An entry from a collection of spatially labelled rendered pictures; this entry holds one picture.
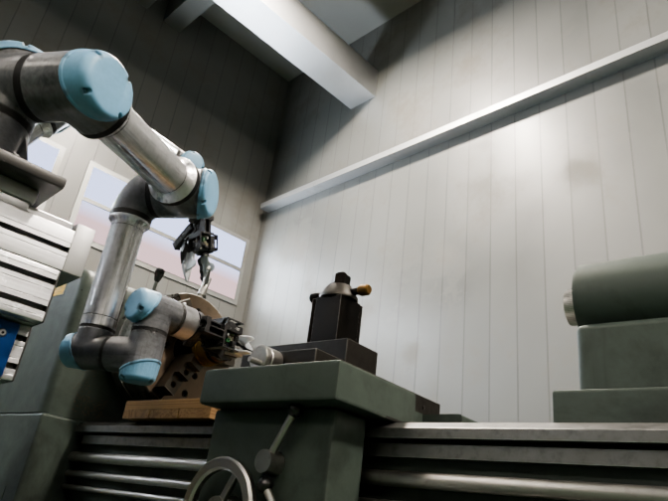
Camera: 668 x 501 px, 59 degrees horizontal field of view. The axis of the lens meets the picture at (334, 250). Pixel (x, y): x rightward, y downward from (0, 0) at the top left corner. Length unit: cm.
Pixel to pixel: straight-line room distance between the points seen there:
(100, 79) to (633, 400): 93
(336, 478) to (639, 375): 45
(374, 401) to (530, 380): 299
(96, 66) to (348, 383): 65
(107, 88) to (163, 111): 524
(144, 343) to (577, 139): 364
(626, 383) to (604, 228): 313
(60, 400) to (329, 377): 91
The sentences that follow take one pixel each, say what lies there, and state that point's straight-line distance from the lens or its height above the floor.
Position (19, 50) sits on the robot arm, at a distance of 119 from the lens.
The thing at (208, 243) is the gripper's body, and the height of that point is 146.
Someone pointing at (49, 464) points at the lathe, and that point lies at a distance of 162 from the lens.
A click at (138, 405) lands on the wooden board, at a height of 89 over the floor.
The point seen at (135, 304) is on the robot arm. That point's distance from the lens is 129.
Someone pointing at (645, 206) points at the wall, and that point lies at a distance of 399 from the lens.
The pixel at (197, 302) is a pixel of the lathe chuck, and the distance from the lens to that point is 168.
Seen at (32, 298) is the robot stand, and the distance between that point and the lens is 104.
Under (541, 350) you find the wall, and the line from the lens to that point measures 390.
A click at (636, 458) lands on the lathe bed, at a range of 82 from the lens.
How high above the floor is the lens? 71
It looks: 25 degrees up
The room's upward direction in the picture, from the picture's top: 8 degrees clockwise
